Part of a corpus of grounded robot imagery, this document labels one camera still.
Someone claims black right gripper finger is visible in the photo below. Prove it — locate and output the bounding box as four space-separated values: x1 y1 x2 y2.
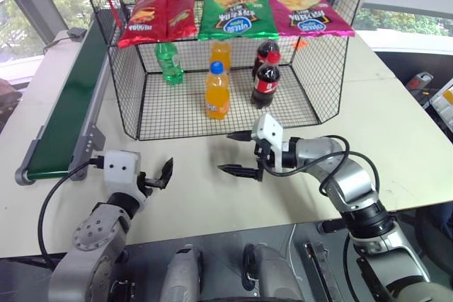
226 131 253 142
217 163 261 180

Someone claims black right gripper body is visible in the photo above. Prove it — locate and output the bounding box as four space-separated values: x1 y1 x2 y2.
253 138 276 182

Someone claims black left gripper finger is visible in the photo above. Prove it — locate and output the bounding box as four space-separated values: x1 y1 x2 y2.
144 178 167 190
158 157 175 188

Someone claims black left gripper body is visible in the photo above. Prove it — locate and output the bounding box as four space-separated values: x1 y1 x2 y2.
136 171 157 197

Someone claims orange soda bottle blue cap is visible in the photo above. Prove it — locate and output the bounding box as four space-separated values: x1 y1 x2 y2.
205 61 231 121

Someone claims cola bottle red cap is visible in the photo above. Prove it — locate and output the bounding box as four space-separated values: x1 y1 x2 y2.
250 51 282 110

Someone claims cola bottle black cap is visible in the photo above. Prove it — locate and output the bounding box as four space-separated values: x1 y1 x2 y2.
251 40 281 82

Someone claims grey rounded housing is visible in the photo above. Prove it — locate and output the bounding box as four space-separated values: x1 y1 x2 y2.
164 244 205 302
243 243 306 302

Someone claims green soda bottle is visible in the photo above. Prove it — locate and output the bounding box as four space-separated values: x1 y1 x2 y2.
154 42 185 86

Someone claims green chips bag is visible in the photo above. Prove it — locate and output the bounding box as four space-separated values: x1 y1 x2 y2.
197 0 280 42

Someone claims black flat bar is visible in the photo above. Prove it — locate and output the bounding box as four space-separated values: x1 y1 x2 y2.
303 241 336 302

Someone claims pink chips bag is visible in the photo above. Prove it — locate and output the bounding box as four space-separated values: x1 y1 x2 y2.
268 0 356 39

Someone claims red chips bag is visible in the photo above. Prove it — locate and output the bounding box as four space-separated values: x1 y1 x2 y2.
117 0 199 50

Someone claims dark brown object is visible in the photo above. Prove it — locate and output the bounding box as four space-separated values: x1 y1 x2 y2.
0 78 23 134

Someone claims red and grey tool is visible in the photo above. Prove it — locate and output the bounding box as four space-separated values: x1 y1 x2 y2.
406 71 435 95

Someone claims white tumbler black lid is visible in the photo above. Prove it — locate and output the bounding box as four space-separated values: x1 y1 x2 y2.
335 0 374 28

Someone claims red plastic strip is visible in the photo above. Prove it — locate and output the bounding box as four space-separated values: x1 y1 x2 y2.
96 0 124 30

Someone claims white and yellow box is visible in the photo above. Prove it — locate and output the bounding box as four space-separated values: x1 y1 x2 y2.
429 78 453 123

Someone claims black wire mesh cage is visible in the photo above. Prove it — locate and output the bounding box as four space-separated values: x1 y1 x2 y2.
77 0 373 141

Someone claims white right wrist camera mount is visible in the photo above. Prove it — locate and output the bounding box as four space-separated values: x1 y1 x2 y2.
251 113 285 173

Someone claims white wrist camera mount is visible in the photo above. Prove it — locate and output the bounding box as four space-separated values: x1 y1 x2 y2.
251 113 285 173
102 151 148 213

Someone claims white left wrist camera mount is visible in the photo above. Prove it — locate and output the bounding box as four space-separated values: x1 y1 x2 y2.
102 151 148 213

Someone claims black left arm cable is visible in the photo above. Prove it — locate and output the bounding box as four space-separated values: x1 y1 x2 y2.
38 158 105 271

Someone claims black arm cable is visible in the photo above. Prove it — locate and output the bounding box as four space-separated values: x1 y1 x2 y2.
267 134 382 211
38 158 105 271

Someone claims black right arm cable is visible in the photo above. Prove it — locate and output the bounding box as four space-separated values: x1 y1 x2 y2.
267 134 382 211

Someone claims green conveyor belt grey frame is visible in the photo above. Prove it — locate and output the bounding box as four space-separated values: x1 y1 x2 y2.
14 15 114 187

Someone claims grey adapter cable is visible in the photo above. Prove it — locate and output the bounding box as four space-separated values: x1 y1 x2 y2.
42 35 71 56

